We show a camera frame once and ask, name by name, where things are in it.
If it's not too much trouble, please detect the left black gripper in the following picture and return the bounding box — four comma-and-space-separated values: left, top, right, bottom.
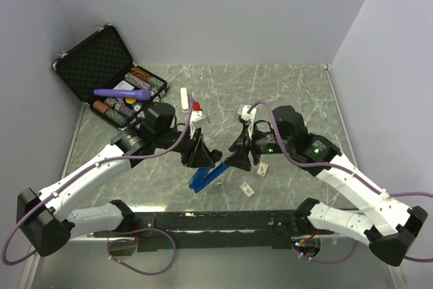
154, 123, 215, 168

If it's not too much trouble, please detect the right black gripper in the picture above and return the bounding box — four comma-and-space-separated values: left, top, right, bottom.
224, 122, 293, 171

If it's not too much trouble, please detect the blue stapler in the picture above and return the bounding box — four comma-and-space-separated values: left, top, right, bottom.
189, 163, 229, 194

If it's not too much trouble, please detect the white stapler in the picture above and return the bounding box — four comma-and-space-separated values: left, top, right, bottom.
180, 87, 189, 113

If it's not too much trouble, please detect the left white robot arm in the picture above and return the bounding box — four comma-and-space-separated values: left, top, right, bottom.
16, 102, 222, 257

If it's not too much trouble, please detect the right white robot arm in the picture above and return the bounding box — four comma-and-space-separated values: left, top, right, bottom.
226, 102, 428, 267

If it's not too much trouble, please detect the staple box with red label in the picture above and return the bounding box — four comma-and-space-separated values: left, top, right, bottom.
256, 162, 269, 177

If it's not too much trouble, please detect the small white staple box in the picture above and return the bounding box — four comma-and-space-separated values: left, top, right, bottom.
240, 181, 255, 198

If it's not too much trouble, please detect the black poker chip case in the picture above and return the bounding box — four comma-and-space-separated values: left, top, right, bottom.
52, 24, 169, 130

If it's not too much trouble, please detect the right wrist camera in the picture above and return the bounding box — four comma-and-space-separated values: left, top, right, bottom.
235, 104, 257, 140

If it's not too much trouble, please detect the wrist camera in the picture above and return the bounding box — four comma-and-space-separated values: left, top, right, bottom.
235, 104, 257, 140
189, 101, 210, 139

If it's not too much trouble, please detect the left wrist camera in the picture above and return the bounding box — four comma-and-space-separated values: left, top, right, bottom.
189, 101, 210, 139

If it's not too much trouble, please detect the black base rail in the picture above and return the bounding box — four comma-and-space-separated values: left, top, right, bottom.
93, 209, 336, 252

